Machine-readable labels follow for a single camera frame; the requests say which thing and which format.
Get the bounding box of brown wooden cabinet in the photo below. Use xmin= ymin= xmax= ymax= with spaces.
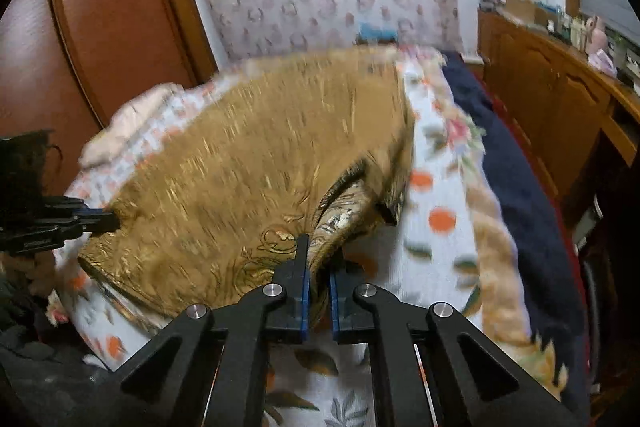
xmin=475 ymin=7 xmax=640 ymax=248

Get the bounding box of dark cloth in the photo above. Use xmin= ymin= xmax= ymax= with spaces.
xmin=0 ymin=277 xmax=108 ymax=408

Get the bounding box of light purple container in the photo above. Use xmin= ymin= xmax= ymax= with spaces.
xmin=589 ymin=51 xmax=620 ymax=78

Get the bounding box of dark blue blanket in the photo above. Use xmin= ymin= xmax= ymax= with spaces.
xmin=440 ymin=51 xmax=593 ymax=415

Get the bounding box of brown wooden louvered wardrobe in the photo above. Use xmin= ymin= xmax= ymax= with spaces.
xmin=0 ymin=0 xmax=221 ymax=148

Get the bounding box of light pink folded quilt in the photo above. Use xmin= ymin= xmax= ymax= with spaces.
xmin=79 ymin=83 xmax=187 ymax=168

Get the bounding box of pink figurine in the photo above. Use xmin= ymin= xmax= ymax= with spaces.
xmin=584 ymin=15 xmax=610 ymax=56

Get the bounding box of blue box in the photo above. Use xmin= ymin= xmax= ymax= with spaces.
xmin=356 ymin=22 xmax=401 ymax=45

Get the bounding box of golden patterned garment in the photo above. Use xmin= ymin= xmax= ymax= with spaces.
xmin=77 ymin=47 xmax=417 ymax=323

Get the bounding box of cluster of small bottles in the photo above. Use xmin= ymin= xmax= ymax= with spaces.
xmin=546 ymin=13 xmax=590 ymax=48

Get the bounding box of cardboard box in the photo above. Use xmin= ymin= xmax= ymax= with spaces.
xmin=499 ymin=0 xmax=537 ymax=26

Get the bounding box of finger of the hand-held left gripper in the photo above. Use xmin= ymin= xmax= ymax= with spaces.
xmin=0 ymin=196 xmax=122 ymax=258

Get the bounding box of person's left forearm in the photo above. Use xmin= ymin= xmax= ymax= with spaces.
xmin=0 ymin=251 xmax=58 ymax=299

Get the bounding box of floral bed blanket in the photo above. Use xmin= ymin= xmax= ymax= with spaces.
xmin=47 ymin=44 xmax=573 ymax=427

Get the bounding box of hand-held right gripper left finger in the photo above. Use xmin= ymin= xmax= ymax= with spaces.
xmin=107 ymin=234 xmax=312 ymax=427

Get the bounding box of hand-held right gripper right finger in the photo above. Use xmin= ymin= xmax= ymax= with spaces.
xmin=329 ymin=259 xmax=588 ymax=427

